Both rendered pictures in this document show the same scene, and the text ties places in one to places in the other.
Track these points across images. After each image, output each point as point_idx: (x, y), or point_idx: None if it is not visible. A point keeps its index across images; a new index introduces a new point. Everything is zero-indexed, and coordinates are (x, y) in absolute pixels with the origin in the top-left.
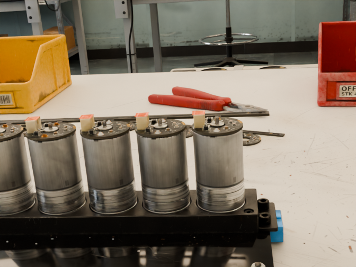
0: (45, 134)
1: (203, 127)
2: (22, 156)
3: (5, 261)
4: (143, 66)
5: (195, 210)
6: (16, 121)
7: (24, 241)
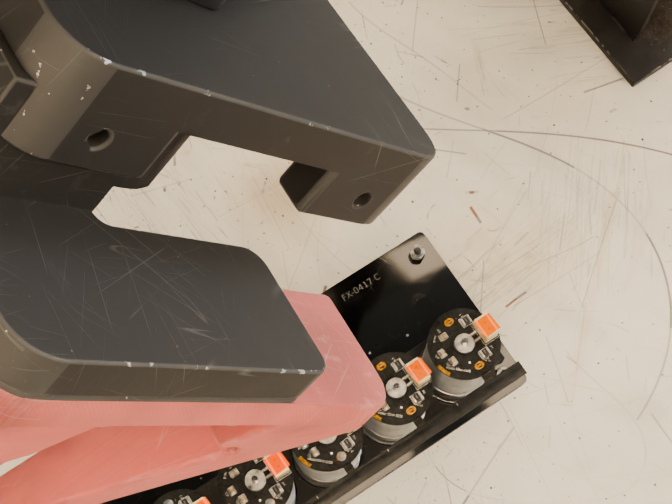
0: (379, 366)
1: (186, 497)
2: (428, 364)
3: (367, 306)
4: None
5: (209, 496)
6: (484, 389)
7: (388, 347)
